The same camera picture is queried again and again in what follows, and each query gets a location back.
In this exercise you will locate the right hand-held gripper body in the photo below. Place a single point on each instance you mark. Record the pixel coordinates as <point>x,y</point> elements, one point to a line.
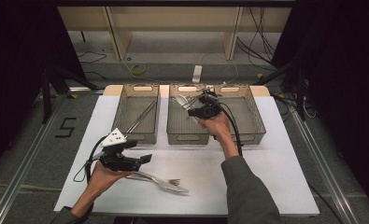
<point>208,110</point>

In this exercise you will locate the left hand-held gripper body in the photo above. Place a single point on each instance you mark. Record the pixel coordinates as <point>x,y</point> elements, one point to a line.
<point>120,163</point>

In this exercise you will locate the white spoon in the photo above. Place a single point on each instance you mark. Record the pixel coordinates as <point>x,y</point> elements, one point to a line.
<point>181,100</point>

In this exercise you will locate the translucent grey plastic basket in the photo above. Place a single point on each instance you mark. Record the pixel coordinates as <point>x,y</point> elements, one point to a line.
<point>247,115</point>
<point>185,127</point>
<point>129,109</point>

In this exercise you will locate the silver fork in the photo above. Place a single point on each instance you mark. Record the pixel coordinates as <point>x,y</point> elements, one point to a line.
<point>173,188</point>

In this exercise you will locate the person's right hand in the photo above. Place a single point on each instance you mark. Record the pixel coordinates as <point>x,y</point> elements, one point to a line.
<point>218,127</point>

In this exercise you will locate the person's left hand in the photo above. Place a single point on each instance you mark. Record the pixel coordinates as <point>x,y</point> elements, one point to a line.
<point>101,182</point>

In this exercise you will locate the white power strip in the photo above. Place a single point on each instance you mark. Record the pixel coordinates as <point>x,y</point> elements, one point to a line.
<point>197,74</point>

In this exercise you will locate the white table sheet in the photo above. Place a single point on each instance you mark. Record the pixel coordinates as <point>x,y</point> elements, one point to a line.
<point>197,174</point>

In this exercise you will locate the light wooden shelf unit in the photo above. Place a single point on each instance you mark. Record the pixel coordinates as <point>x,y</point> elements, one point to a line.
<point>173,18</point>

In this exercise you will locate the black metal stand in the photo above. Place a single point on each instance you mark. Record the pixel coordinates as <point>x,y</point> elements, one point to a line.
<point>301,93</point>
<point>45,93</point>

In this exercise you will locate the black curtain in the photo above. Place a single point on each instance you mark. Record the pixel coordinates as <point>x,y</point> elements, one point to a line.
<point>14,62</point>
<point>344,77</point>

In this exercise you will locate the aluminium floor rail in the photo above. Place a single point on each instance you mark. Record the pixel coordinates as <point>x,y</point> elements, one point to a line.
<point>322,165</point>
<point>20,177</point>

